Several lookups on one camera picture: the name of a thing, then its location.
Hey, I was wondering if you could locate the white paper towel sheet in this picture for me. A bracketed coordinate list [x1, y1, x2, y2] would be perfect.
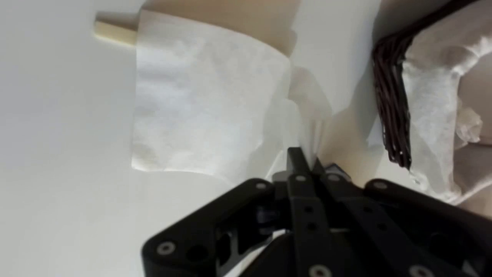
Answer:
[129, 8, 335, 182]

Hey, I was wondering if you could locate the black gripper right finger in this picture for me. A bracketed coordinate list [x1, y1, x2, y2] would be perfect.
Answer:
[312, 159, 492, 277]

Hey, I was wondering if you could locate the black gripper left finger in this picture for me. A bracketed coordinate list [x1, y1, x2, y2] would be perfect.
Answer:
[141, 147, 355, 277]

